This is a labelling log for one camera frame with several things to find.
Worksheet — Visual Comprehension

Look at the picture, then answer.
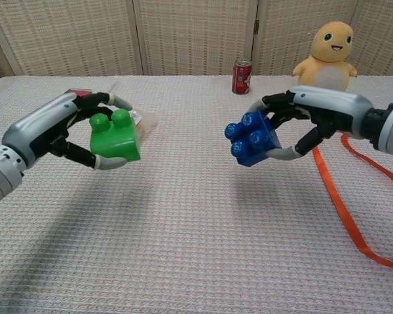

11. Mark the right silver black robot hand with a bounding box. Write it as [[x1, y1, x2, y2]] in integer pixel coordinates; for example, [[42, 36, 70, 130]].
[[248, 85, 374, 161]]

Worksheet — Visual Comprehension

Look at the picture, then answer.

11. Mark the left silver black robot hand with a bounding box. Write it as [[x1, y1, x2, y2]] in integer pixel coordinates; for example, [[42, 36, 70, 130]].
[[1, 92, 134, 171]]

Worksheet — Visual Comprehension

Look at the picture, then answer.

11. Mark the green toy brick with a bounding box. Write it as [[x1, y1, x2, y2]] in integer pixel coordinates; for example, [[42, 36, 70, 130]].
[[88, 109, 141, 163]]

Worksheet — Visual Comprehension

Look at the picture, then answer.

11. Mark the blue toy brick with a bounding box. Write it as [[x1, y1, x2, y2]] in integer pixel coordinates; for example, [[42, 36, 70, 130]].
[[224, 110, 282, 167]]

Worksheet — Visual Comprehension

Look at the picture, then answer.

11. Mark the yellow plush toy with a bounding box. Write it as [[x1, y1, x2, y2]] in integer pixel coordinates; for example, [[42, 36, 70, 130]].
[[292, 21, 358, 93]]

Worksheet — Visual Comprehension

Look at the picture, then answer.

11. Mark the flat red case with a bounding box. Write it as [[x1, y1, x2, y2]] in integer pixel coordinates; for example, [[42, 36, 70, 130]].
[[65, 88, 94, 98]]

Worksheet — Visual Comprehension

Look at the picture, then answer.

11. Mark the red soda can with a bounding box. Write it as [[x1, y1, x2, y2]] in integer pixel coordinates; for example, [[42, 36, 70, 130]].
[[231, 58, 252, 96]]

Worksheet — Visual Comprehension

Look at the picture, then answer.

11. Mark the clear snack packet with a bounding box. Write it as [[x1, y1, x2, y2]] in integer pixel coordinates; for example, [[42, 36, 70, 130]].
[[130, 110, 158, 145]]

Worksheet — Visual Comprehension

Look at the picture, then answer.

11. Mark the beige woven folding screen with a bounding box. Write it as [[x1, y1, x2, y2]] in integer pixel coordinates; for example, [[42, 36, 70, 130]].
[[0, 0, 393, 79]]

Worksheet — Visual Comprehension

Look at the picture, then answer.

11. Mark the white woven tablecloth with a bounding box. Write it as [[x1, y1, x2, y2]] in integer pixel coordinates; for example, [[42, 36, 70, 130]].
[[0, 75, 393, 314]]

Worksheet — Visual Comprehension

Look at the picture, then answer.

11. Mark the orange lanyard strap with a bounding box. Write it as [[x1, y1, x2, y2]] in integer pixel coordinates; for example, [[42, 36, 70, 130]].
[[312, 132, 393, 271]]

